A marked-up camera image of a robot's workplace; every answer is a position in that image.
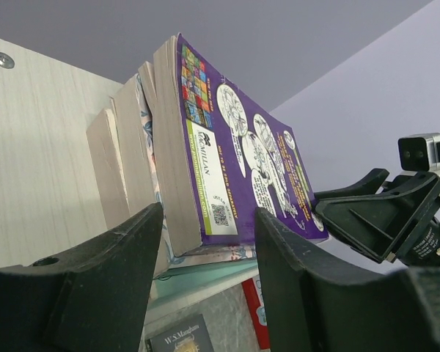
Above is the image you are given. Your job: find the white two-tier shelf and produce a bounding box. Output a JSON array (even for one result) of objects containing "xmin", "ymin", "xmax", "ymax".
[{"xmin": 0, "ymin": 33, "xmax": 257, "ymax": 331}]

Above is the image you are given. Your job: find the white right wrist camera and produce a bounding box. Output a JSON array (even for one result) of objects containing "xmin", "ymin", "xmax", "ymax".
[{"xmin": 397, "ymin": 133, "xmax": 440, "ymax": 177}]

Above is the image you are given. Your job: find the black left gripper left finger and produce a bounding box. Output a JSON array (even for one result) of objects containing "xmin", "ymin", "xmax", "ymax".
[{"xmin": 0, "ymin": 203, "xmax": 164, "ymax": 351}]

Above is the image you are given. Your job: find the teal paperback book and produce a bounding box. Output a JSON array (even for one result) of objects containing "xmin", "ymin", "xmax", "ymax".
[{"xmin": 86, "ymin": 108, "xmax": 260, "ymax": 301}]

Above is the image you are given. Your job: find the dark grey Mansfield book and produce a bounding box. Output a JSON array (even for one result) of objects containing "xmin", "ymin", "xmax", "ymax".
[{"xmin": 146, "ymin": 314, "xmax": 214, "ymax": 352}]

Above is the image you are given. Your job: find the purple 52-Storey Treehouse book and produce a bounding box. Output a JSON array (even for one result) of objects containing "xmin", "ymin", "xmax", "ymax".
[{"xmin": 153, "ymin": 34, "xmax": 329, "ymax": 256}]

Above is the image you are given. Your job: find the Little Women floral book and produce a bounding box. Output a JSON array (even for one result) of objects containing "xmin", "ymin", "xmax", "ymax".
[{"xmin": 108, "ymin": 72, "xmax": 256, "ymax": 278}]

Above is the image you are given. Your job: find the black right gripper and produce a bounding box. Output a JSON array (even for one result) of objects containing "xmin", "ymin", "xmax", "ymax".
[{"xmin": 314, "ymin": 168, "xmax": 440, "ymax": 266}]

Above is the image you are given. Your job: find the red white toothpaste box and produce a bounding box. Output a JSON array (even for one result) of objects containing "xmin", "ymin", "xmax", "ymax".
[{"xmin": 241, "ymin": 275, "xmax": 271, "ymax": 350}]

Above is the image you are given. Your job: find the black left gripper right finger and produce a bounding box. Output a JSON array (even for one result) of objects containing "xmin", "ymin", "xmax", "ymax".
[{"xmin": 254, "ymin": 208, "xmax": 440, "ymax": 351}]

